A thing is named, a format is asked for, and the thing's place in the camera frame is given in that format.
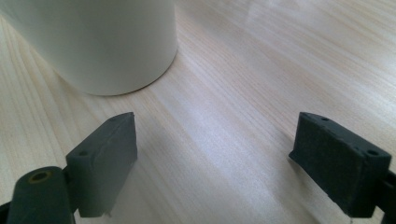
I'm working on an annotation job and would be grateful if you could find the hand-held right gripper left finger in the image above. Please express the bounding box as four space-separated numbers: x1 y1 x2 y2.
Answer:
65 111 138 218

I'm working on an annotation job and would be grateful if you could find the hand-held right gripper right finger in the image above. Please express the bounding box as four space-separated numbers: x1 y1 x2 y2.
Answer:
288 111 393 218

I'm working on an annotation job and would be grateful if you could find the white cup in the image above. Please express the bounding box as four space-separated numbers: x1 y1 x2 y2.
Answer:
0 0 179 96

